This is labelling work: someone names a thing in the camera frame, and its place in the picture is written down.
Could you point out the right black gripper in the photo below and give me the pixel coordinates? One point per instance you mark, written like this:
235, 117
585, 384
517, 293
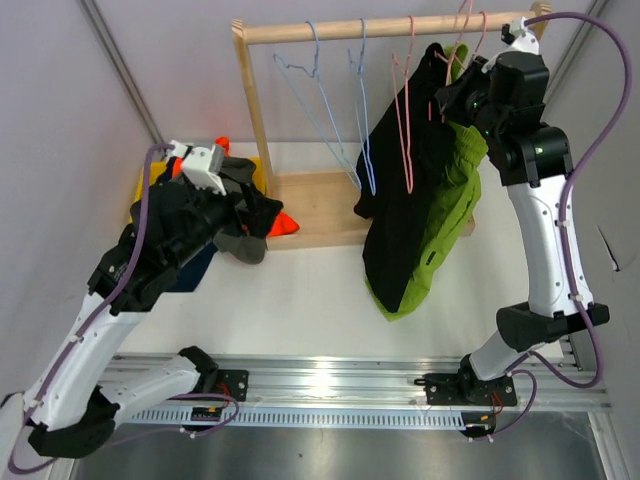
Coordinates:
451, 96

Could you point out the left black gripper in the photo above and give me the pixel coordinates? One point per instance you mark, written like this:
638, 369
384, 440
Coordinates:
257, 218

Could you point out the orange mesh shorts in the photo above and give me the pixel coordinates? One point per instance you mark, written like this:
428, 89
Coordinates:
283, 224

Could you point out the dark olive shorts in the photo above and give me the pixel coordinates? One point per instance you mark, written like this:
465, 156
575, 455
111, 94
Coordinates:
246, 249

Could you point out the pink hanger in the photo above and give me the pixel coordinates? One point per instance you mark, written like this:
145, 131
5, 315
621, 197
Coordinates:
451, 58
484, 29
402, 109

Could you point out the navy blue shorts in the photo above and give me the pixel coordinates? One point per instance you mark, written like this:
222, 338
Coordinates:
192, 273

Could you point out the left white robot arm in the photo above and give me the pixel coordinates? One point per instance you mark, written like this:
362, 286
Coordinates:
70, 413

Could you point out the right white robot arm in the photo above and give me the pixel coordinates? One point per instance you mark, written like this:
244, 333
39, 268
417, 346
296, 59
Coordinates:
502, 99

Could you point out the black shorts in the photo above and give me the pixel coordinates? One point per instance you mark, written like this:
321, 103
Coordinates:
394, 242

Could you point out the lime green shorts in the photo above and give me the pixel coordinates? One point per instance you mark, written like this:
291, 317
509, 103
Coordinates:
455, 201

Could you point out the yellow plastic tray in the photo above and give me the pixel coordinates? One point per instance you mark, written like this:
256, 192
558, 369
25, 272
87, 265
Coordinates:
150, 180

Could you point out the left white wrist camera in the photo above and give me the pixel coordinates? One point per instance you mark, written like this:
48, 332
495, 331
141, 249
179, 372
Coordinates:
200, 165

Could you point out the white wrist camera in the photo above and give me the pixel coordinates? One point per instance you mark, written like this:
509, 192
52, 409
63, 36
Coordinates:
200, 165
518, 37

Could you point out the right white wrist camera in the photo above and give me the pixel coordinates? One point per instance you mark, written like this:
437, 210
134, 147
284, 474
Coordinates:
518, 37

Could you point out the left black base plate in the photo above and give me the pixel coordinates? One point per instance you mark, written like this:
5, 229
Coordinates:
230, 382

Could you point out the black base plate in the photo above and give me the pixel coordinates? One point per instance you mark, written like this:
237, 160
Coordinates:
230, 382
450, 389

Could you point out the aluminium mounting rail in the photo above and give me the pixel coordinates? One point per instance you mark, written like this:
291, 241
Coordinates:
354, 383

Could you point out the slotted grey cable duct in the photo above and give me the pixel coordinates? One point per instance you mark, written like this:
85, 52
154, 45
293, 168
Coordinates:
414, 418

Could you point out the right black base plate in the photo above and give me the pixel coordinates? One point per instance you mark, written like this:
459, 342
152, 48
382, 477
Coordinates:
450, 389

